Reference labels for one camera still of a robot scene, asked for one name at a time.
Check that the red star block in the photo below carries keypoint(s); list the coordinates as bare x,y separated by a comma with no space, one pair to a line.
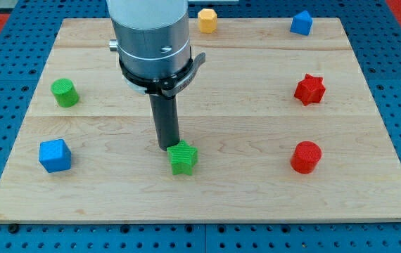
310,90

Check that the wooden board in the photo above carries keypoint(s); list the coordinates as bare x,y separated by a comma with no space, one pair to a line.
240,114

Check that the blue pentagon block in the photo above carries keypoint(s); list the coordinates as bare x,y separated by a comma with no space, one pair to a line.
302,23

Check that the red cylinder block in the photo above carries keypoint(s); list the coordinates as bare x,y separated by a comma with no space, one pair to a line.
306,156

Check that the yellow hexagon block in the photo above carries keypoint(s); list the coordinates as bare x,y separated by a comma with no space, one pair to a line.
207,20

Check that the green cylinder block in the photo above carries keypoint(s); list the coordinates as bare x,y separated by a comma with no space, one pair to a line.
64,92

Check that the blue cube block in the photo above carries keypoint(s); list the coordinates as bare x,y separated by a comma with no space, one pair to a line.
55,155

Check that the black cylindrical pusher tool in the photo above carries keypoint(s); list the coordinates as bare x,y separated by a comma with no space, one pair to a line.
166,120

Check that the green star block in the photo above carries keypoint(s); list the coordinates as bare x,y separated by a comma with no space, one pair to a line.
182,157

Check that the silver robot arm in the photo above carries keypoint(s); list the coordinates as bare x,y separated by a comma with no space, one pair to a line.
152,43

